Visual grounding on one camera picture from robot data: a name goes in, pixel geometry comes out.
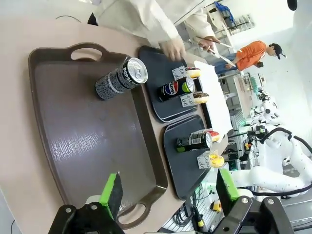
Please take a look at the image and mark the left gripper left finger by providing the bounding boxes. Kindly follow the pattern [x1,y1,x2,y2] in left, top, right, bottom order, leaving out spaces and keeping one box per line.
[48,172,124,234]

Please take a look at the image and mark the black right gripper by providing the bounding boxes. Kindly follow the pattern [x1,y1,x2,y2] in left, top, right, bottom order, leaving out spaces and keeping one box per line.
[247,123,267,137]

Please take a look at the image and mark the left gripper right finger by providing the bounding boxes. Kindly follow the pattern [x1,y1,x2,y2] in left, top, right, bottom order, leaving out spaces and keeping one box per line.
[215,168,293,234]

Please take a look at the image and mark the pink glazed donut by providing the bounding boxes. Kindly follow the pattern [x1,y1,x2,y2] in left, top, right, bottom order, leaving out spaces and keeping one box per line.
[209,130,221,143]

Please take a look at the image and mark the yellow glazed donut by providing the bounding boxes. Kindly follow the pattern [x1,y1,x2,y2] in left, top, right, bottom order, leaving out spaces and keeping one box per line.
[209,153,225,169]

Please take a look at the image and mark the white script paper sleeve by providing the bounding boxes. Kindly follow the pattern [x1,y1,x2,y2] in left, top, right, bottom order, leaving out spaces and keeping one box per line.
[172,65,188,81]
[180,96,195,108]
[196,150,213,171]

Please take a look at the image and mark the chocolate glazed donut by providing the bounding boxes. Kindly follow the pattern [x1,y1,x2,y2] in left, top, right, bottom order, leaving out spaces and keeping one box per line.
[192,92,210,104]

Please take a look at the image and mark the black green Pepsi can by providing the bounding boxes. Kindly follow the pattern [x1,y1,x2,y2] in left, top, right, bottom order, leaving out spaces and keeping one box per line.
[159,76,195,102]
[175,131,214,154]

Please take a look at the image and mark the metal serving tongs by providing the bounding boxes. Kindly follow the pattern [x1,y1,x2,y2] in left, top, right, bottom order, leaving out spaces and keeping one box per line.
[196,36,236,68]

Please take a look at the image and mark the chocolate donut with sprinkles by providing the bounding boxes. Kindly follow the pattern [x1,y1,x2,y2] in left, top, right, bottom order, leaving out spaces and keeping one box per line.
[185,67,202,79]

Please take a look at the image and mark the person's right forearm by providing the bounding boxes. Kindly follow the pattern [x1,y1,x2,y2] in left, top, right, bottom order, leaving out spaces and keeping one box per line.
[131,0,181,43]

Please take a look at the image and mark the person's left forearm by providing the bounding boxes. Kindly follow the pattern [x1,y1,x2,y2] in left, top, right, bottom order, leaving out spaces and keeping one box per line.
[192,11,216,39]

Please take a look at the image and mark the person's left hand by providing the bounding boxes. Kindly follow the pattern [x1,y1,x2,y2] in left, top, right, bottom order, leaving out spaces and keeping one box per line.
[197,36,221,51]

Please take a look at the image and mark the person's right hand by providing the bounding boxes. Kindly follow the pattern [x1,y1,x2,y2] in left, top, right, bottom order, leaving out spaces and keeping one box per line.
[162,38,187,61]

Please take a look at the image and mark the white humanoid robot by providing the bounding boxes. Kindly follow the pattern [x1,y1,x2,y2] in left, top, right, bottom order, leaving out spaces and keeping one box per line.
[257,96,281,127]

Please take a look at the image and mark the white paper sheet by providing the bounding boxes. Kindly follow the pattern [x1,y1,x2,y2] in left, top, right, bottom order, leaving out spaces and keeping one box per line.
[194,60,233,137]

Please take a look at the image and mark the person in orange shirt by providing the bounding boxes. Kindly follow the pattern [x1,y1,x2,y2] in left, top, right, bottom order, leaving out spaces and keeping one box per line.
[234,40,285,73]

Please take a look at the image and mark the dark grey rectangular tray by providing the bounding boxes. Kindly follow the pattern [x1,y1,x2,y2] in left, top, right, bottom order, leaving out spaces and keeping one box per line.
[138,45,199,123]
[162,115,213,201]

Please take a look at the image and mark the white metal shelf rack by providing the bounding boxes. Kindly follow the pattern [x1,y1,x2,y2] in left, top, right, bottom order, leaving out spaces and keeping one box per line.
[207,0,256,49]

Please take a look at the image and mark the blue fabric bundle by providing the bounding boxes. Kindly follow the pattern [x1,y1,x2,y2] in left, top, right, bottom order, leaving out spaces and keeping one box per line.
[214,0,235,21]

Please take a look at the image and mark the black patterned Pepsi can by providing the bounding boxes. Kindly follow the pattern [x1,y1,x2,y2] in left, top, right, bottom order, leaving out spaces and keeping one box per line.
[94,57,149,101]

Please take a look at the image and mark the person in white coat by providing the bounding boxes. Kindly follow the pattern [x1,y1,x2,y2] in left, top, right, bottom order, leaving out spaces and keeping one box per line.
[87,0,215,36]

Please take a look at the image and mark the black cable bundle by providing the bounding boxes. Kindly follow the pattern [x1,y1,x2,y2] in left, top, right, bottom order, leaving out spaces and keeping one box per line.
[174,195,204,231]

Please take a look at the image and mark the brown tray with handles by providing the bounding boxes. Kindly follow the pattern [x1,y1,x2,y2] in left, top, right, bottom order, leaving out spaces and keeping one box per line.
[27,42,169,230]

